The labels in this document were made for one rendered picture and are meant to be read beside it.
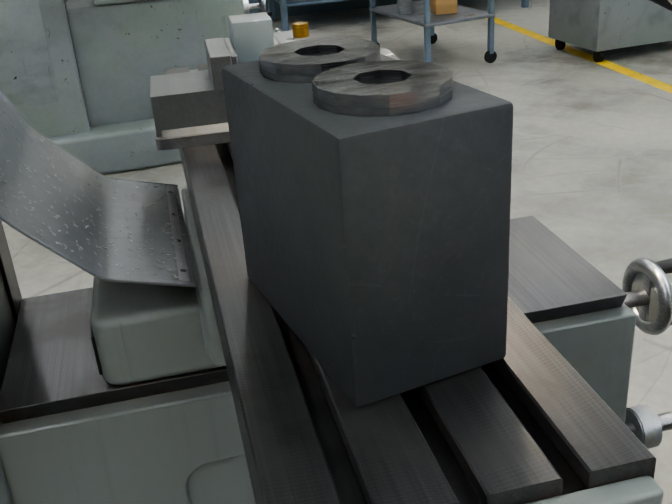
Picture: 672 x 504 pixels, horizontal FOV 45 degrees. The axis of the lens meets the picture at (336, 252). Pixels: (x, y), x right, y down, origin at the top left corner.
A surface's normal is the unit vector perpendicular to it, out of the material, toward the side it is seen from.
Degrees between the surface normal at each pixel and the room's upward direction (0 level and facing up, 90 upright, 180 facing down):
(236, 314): 0
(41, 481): 90
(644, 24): 90
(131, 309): 0
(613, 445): 0
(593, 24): 90
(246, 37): 90
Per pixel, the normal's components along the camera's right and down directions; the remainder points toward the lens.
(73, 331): -0.07, -0.90
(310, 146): -0.91, 0.24
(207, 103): 0.20, 0.41
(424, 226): 0.42, 0.37
